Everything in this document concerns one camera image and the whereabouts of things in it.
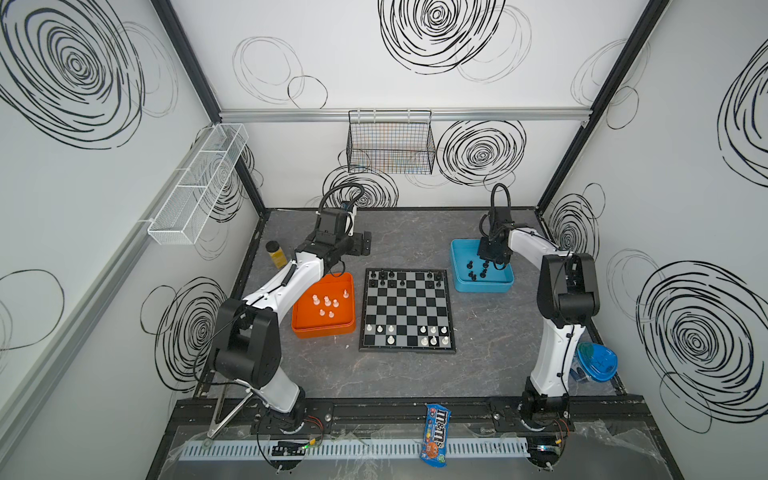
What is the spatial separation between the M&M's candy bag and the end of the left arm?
1.48 ft

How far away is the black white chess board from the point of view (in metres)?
0.86

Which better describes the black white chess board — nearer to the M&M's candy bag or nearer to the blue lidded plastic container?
the M&M's candy bag

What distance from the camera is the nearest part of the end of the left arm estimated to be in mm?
645

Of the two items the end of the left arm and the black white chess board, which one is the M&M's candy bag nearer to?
the black white chess board

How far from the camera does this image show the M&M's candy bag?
69 cm

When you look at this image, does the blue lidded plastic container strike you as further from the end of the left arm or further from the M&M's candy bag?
the end of the left arm

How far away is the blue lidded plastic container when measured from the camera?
72 centimetres

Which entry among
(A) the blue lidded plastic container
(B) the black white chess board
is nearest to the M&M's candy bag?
(B) the black white chess board

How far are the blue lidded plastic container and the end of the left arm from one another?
637mm

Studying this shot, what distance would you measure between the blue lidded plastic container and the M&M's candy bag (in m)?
0.37

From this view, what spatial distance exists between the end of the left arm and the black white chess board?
8.7 inches

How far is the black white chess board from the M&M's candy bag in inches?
6.1

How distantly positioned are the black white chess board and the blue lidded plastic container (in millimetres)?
328

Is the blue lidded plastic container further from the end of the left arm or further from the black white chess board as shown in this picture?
the end of the left arm
